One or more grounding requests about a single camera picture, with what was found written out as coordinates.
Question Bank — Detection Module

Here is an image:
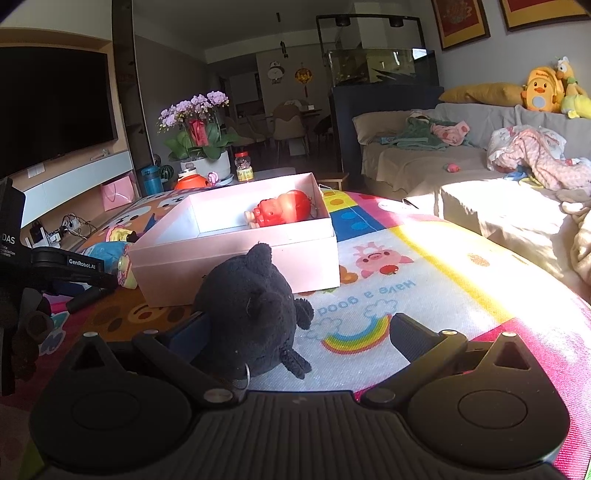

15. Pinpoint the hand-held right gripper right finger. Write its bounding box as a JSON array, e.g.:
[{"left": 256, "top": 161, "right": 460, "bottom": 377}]
[{"left": 360, "top": 313, "right": 548, "bottom": 409}]

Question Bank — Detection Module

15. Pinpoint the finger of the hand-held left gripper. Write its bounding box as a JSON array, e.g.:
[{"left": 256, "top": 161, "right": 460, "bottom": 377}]
[
  {"left": 65, "top": 286, "right": 106, "bottom": 315},
  {"left": 31, "top": 247, "right": 120, "bottom": 292}
]

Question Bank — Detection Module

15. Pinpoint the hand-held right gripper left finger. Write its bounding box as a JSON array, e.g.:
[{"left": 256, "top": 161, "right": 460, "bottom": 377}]
[{"left": 58, "top": 314, "right": 247, "bottom": 407}]

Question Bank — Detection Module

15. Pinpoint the black plush toy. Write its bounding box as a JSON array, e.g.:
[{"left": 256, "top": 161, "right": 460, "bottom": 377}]
[{"left": 191, "top": 242, "right": 315, "bottom": 380}]

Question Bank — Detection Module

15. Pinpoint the pink cardboard box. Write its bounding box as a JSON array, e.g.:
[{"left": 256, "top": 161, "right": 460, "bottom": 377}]
[{"left": 126, "top": 172, "right": 341, "bottom": 308}]

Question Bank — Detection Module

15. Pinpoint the colourful cartoon play mat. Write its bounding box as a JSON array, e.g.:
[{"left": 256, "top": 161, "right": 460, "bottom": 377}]
[{"left": 0, "top": 187, "right": 591, "bottom": 480}]

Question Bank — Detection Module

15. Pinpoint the wooden television cabinet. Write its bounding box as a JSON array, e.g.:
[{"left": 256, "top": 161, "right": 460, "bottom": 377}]
[{"left": 0, "top": 28, "right": 153, "bottom": 252}]

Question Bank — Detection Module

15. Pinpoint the pink paper bag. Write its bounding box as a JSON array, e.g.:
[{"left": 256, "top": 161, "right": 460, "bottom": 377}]
[{"left": 102, "top": 176, "right": 139, "bottom": 212}]

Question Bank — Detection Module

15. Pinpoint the blue water bottle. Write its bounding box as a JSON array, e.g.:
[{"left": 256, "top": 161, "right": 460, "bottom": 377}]
[{"left": 140, "top": 165, "right": 164, "bottom": 197}]

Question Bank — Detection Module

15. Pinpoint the black television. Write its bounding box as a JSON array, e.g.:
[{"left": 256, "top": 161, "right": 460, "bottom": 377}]
[{"left": 0, "top": 46, "right": 118, "bottom": 178}]

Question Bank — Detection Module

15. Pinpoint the orange round toy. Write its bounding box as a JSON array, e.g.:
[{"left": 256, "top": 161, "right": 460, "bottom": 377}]
[{"left": 174, "top": 167, "right": 218, "bottom": 191}]

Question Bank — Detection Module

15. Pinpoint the red pig toy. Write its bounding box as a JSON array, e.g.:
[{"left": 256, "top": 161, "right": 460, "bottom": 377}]
[{"left": 244, "top": 189, "right": 311, "bottom": 230}]

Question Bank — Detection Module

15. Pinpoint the grey sofa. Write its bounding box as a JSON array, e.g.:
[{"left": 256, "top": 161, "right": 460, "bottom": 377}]
[{"left": 353, "top": 99, "right": 591, "bottom": 301}]

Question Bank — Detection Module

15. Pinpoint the wooden stool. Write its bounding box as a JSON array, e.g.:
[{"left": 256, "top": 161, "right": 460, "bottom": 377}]
[{"left": 318, "top": 172, "right": 350, "bottom": 190}]

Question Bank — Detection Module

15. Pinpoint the clear jar with red lid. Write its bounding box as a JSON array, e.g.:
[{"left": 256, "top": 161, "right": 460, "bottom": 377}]
[{"left": 234, "top": 151, "right": 254, "bottom": 183}]

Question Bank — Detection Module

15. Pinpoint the pink orchid in white pot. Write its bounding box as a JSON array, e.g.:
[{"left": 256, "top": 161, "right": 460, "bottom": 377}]
[{"left": 157, "top": 91, "right": 241, "bottom": 181}]

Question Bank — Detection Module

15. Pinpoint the beige blanket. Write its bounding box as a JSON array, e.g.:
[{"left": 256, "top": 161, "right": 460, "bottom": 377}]
[{"left": 556, "top": 187, "right": 591, "bottom": 287}]

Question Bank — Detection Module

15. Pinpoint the green cloth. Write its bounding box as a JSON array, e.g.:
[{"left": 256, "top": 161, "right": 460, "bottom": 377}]
[{"left": 385, "top": 115, "right": 451, "bottom": 152}]

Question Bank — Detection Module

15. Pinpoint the pink cloth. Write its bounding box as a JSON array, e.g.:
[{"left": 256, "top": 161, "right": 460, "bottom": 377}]
[{"left": 431, "top": 120, "right": 472, "bottom": 147}]

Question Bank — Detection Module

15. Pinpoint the dark blue tank cabinet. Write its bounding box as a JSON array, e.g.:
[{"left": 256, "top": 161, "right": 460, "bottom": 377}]
[{"left": 330, "top": 85, "right": 445, "bottom": 190}]

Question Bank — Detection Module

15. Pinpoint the pink patterned blanket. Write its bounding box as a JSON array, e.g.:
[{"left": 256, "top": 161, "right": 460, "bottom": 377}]
[{"left": 487, "top": 124, "right": 591, "bottom": 190}]

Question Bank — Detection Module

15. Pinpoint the beige dining chair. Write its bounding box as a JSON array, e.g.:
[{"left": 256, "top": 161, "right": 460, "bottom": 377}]
[{"left": 272, "top": 104, "right": 310, "bottom": 158}]

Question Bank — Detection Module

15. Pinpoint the yellow pillow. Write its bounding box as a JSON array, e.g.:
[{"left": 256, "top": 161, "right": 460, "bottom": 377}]
[{"left": 438, "top": 82, "right": 527, "bottom": 107}]

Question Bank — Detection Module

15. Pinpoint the glass fish tank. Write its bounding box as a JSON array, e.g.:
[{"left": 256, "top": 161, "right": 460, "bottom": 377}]
[{"left": 316, "top": 14, "right": 439, "bottom": 88}]

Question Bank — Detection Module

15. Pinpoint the yellow duck backpack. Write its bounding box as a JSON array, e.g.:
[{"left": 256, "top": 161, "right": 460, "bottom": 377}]
[{"left": 521, "top": 66, "right": 565, "bottom": 113}]

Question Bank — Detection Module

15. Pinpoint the yellow green plush toy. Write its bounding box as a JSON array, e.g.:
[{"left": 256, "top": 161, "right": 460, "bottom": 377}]
[{"left": 554, "top": 56, "right": 591, "bottom": 120}]

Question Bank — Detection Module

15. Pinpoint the red framed picture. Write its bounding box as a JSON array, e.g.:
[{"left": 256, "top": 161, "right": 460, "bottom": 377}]
[
  {"left": 499, "top": 0, "right": 591, "bottom": 32},
  {"left": 431, "top": 0, "right": 491, "bottom": 51}
]

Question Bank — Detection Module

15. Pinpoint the power strip with cables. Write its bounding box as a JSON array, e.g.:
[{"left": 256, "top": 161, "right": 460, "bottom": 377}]
[{"left": 30, "top": 213, "right": 95, "bottom": 247}]

